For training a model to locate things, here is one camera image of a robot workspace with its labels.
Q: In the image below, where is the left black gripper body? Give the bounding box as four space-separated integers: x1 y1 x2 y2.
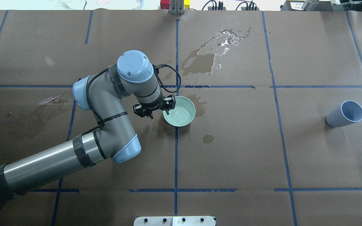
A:
133 97 166 115

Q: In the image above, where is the light green bowl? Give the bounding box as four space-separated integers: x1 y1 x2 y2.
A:
163 96 196 127

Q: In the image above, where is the blue-grey plastic cup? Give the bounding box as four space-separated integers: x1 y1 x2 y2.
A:
326 100 362 128

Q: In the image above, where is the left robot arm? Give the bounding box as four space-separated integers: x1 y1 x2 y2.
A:
0 50 176 207

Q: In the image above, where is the red cube block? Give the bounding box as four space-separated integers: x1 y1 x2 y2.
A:
160 0 170 10

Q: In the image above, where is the yellow cube block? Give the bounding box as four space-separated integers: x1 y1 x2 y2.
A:
184 0 191 9

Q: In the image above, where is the left black power adapter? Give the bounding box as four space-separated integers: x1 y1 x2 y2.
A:
202 0 226 11

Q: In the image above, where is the black power adapter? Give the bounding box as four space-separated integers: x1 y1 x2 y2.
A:
202 0 226 11
238 1 259 11

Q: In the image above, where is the right black power adapter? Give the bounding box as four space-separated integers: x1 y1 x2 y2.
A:
238 1 259 11

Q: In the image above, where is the silver metal cylinder weight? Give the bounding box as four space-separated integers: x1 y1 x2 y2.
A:
302 0 319 11

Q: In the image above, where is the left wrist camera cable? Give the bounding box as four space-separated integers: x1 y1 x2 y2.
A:
154 64 181 94

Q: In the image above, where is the aluminium frame post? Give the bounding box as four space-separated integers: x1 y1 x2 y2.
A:
169 0 185 15

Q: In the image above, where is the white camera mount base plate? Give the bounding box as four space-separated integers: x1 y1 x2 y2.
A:
133 216 217 226

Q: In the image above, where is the black metal base plate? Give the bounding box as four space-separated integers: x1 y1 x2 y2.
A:
280 0 345 12

